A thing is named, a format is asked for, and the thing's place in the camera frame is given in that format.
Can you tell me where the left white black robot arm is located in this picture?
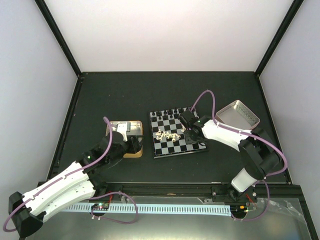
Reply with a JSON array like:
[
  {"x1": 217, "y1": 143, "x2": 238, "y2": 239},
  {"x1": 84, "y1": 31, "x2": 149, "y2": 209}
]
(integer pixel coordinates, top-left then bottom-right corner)
[{"x1": 8, "y1": 132, "x2": 142, "y2": 238}]

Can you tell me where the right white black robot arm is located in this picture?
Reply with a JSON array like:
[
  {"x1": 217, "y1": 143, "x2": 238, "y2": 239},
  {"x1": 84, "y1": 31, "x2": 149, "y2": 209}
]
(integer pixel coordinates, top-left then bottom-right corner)
[{"x1": 179, "y1": 115, "x2": 285, "y2": 202}]

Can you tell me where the small green circuit board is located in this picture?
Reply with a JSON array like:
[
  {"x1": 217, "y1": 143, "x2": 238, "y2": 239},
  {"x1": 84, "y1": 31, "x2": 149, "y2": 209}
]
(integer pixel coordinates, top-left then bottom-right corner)
[{"x1": 91, "y1": 203, "x2": 110, "y2": 211}]

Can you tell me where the gold metal tin tray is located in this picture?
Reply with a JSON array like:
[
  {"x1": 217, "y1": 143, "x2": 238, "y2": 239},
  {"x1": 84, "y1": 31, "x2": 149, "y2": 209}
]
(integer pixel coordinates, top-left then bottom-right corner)
[{"x1": 105, "y1": 120, "x2": 144, "y2": 159}]

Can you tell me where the black and silver chessboard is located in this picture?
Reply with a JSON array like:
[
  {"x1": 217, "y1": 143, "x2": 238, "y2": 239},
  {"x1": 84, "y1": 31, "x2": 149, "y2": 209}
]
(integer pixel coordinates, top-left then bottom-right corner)
[{"x1": 148, "y1": 107, "x2": 208, "y2": 159}]

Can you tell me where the pink metal tin tray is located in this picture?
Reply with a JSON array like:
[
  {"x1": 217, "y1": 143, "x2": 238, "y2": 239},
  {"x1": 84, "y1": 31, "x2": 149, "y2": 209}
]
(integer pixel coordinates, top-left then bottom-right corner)
[{"x1": 215, "y1": 100, "x2": 260, "y2": 130}]

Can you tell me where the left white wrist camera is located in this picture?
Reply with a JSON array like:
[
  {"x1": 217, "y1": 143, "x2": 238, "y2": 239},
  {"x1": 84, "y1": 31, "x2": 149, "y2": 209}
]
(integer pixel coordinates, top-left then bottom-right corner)
[{"x1": 116, "y1": 121, "x2": 131, "y2": 142}]

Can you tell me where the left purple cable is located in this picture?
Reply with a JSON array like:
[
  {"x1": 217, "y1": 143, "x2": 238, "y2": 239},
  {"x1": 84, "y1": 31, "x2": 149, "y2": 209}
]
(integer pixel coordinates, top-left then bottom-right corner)
[{"x1": 2, "y1": 116, "x2": 115, "y2": 233}]

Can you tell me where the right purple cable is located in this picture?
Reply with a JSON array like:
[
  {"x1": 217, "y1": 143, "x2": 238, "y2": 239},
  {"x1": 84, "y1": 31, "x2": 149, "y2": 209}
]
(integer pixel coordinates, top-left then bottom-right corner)
[{"x1": 189, "y1": 89, "x2": 288, "y2": 181}]

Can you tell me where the light blue cable duct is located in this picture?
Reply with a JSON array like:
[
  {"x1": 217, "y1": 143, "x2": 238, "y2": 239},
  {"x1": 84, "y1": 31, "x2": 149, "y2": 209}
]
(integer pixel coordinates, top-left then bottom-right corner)
[{"x1": 63, "y1": 202, "x2": 232, "y2": 217}]

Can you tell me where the purple cable loop front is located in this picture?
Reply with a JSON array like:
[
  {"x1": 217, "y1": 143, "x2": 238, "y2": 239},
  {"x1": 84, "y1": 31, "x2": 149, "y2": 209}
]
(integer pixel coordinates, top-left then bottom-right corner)
[{"x1": 90, "y1": 191, "x2": 139, "y2": 225}]

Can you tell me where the black aluminium frame right post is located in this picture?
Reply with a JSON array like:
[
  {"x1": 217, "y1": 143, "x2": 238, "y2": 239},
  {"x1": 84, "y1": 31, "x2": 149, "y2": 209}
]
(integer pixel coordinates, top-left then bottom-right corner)
[{"x1": 255, "y1": 0, "x2": 304, "y2": 77}]

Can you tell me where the black aluminium frame post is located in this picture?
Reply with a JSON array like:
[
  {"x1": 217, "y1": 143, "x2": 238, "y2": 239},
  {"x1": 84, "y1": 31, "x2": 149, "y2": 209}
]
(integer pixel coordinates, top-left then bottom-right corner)
[
  {"x1": 34, "y1": 0, "x2": 82, "y2": 77},
  {"x1": 255, "y1": 0, "x2": 304, "y2": 77}
]

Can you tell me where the black aluminium frame left post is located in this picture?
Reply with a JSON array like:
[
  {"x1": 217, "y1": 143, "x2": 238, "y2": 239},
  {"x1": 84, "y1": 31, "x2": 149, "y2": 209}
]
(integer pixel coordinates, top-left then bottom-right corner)
[{"x1": 34, "y1": 0, "x2": 82, "y2": 77}]

